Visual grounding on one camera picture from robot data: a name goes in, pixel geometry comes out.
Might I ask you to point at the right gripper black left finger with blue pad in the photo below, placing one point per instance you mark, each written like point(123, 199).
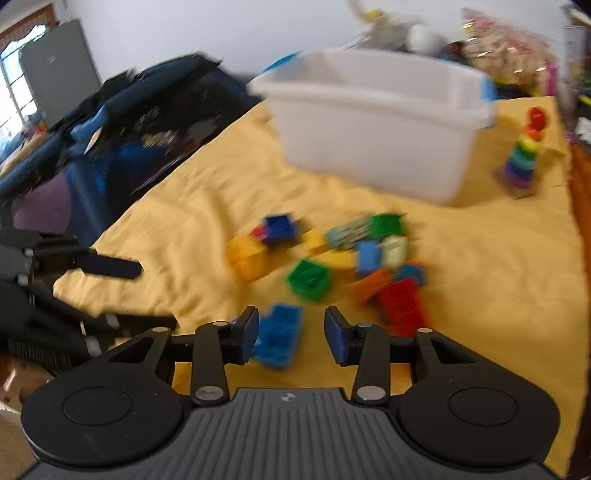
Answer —
point(232, 340)

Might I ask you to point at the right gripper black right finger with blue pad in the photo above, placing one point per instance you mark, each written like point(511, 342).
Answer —
point(346, 341)

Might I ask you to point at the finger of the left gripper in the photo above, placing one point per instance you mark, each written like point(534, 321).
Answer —
point(92, 263)
point(127, 325)

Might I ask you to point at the blue disc with airplane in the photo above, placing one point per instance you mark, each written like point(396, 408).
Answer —
point(279, 331)

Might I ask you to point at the red toy truck block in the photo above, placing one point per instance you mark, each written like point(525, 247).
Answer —
point(402, 308)

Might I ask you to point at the large yellow building block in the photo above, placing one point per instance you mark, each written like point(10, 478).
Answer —
point(247, 257)

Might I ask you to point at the light blue building block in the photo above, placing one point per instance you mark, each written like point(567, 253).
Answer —
point(368, 257)

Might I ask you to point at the orange building block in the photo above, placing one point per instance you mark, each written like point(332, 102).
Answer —
point(366, 288)

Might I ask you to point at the green square building block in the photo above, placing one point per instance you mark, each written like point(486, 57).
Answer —
point(309, 280)

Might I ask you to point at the blue gear block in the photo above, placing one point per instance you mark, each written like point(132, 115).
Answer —
point(413, 271)

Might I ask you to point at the cream building block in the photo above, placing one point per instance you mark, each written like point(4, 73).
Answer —
point(394, 251)

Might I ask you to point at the yellow quilted cloth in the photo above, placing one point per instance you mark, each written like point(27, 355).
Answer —
point(505, 277)

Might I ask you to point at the grey blue toy train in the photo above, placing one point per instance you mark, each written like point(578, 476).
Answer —
point(345, 236)

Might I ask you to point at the small red block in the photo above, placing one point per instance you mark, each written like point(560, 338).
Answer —
point(259, 233)

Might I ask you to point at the small yellow block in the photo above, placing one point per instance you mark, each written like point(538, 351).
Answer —
point(314, 242)

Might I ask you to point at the green toy wagon block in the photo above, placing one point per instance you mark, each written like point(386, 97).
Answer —
point(385, 225)

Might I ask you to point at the dark blue arch block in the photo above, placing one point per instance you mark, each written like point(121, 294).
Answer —
point(280, 228)

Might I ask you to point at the dark blue baby stroller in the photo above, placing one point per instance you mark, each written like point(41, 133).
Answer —
point(117, 144)

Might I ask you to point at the grey cabinet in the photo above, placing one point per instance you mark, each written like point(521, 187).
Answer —
point(59, 70)

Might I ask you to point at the white plastic storage bin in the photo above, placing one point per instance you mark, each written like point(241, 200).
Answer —
point(398, 122)

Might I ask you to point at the white round ball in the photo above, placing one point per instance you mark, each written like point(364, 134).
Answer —
point(422, 40)

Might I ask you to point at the white plastic bag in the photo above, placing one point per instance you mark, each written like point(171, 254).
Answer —
point(379, 29)

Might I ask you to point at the clear bag of snacks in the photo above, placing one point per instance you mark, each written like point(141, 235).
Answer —
point(510, 55)

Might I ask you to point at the shelf with toy boxes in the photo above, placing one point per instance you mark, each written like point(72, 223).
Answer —
point(574, 86)

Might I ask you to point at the rainbow ring stacking toy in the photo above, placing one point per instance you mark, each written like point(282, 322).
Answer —
point(518, 173)

